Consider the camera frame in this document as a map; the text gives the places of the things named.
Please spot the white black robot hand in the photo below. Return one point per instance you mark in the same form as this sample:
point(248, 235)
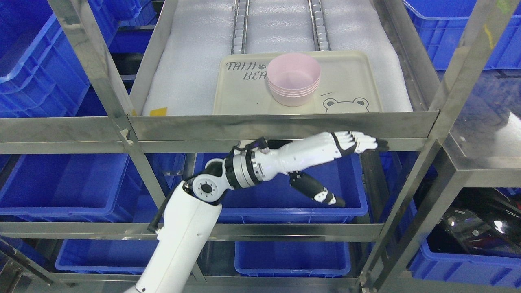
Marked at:
point(293, 158)

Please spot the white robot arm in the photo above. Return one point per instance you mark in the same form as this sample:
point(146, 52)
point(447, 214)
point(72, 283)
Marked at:
point(192, 212)

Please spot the blue crate left shelf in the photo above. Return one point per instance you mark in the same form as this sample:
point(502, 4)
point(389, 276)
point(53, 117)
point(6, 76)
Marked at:
point(276, 202)

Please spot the stack of pink bowls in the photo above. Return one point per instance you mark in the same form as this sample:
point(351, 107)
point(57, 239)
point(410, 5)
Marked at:
point(292, 78)

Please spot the stainless steel shelf rack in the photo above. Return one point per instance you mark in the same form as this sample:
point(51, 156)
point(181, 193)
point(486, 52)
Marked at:
point(424, 131)

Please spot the cream bear print tray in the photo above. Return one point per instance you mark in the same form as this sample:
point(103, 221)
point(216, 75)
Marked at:
point(325, 82)

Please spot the blue crate lower left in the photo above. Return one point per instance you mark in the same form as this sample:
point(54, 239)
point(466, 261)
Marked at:
point(284, 259)

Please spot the black motorcycle helmet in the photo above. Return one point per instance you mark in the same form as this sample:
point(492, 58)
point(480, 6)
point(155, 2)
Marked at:
point(480, 221)

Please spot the blue crate holding helmet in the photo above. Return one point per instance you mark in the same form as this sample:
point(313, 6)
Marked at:
point(471, 269)

